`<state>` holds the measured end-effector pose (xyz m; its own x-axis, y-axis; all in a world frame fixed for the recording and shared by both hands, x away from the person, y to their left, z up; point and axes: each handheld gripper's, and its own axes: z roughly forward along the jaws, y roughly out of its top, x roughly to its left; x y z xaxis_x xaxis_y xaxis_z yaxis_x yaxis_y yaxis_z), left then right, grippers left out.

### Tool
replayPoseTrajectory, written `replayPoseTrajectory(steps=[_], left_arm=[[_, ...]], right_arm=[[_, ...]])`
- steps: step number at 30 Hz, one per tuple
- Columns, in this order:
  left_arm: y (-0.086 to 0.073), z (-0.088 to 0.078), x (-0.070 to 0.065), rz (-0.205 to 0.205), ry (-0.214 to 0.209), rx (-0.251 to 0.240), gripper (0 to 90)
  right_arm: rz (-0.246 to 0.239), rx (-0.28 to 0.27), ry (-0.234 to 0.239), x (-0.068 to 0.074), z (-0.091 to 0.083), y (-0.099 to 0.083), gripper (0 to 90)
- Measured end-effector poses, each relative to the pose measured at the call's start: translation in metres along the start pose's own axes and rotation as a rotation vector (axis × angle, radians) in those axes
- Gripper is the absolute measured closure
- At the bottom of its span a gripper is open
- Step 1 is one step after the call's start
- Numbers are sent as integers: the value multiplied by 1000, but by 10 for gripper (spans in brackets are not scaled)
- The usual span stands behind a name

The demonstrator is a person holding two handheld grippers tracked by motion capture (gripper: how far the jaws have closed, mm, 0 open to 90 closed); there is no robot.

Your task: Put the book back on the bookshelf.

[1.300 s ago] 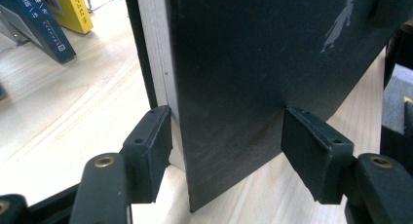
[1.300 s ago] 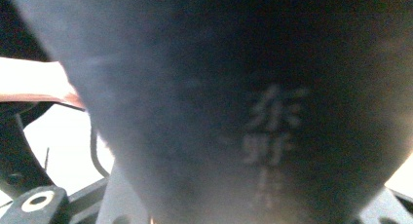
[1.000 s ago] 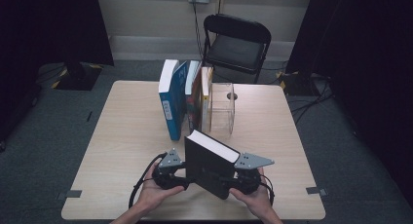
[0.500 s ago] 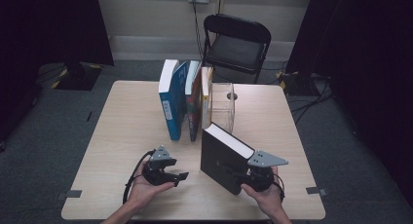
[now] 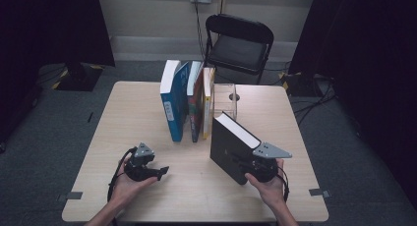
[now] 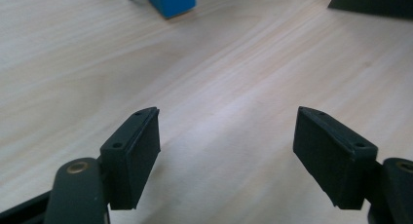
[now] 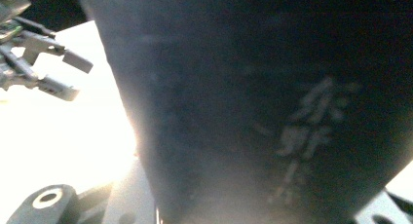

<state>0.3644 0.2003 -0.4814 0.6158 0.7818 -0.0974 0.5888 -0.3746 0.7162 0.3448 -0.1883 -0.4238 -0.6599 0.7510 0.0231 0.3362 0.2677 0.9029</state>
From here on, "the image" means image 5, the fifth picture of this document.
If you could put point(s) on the black curtain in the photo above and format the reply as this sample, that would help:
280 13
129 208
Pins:
367 55
49 29

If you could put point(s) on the thick blue book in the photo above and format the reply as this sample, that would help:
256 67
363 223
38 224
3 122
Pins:
173 101

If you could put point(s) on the person's right hand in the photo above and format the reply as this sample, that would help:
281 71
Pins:
270 193

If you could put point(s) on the black table grommet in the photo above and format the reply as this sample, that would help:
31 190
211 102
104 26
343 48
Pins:
234 97

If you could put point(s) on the yellow picture-cover book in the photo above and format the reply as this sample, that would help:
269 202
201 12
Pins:
207 101

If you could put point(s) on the person's left hand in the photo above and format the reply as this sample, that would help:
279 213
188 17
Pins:
128 191

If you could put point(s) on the black hardcover book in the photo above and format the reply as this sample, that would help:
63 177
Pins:
226 147

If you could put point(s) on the grey tape piece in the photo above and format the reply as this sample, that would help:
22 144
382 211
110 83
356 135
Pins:
73 196
318 192

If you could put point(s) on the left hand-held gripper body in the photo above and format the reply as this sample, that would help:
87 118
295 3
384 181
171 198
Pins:
139 170

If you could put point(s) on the black folding chair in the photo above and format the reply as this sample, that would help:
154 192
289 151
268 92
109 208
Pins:
237 52

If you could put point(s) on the black stand base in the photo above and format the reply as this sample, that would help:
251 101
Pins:
301 85
78 78

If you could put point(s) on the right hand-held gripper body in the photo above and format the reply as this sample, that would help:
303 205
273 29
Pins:
265 168

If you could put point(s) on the clear acrylic book rack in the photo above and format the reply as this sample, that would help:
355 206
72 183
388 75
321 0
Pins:
226 101

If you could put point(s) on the red book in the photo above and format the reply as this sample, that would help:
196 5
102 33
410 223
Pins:
195 101

